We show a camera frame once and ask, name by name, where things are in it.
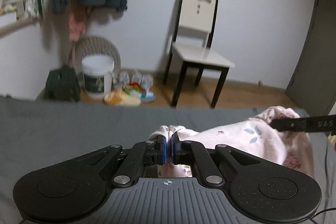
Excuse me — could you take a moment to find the pink floral garment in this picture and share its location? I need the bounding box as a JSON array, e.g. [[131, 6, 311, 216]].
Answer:
[[149, 106, 314, 177]]

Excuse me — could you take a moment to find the grey door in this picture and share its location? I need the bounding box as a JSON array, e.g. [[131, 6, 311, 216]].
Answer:
[[285, 0, 335, 116]]

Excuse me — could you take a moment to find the dark green bag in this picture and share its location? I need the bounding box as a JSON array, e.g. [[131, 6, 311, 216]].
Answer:
[[43, 65, 81, 102]]

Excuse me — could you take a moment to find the white plastic bucket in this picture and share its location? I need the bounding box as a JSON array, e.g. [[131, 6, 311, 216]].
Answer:
[[81, 54, 114, 100]]

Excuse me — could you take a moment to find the woven round wicker basket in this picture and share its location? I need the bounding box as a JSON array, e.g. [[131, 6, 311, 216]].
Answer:
[[68, 36, 121, 74]]

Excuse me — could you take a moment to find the white black wooden chair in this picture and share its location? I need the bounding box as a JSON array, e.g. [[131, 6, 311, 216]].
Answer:
[[162, 0, 235, 108]]

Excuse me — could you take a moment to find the pink hanging cloth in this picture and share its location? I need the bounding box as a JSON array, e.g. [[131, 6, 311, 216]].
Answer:
[[68, 0, 92, 42]]

